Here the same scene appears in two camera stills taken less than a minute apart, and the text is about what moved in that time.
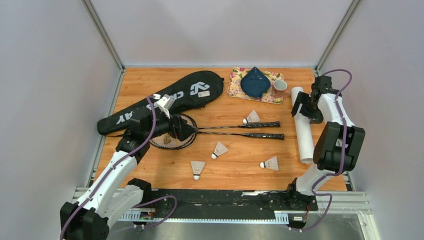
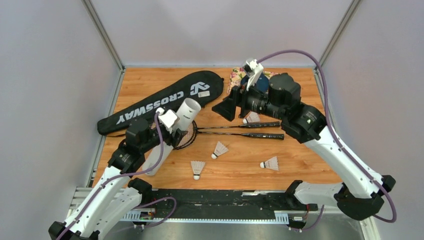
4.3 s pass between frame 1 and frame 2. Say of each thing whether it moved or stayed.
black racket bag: stayed
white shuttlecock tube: moved
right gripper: moved
